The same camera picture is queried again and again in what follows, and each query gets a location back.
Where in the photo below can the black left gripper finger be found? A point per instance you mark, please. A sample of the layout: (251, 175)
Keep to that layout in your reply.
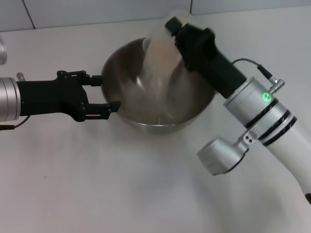
(114, 106)
(96, 80)

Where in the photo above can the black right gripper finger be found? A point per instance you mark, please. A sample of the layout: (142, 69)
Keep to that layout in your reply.
(173, 25)

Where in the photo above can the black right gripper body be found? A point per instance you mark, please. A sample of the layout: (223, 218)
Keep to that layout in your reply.
(209, 58)

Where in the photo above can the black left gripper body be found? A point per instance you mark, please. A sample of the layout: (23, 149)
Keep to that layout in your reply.
(53, 97)

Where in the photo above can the clear plastic measuring cup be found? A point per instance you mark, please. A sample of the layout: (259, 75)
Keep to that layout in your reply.
(158, 34)

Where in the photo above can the white rice grains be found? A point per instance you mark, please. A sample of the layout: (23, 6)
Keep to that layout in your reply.
(158, 63)

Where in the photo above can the stainless steel mixing bowl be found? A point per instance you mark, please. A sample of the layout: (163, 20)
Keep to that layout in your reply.
(189, 104)

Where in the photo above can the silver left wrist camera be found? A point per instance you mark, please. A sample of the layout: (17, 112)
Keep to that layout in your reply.
(2, 52)

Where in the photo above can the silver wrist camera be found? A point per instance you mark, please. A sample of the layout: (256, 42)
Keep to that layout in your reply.
(218, 155)
(2, 52)

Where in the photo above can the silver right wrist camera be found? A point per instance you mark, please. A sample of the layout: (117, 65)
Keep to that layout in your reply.
(218, 155)

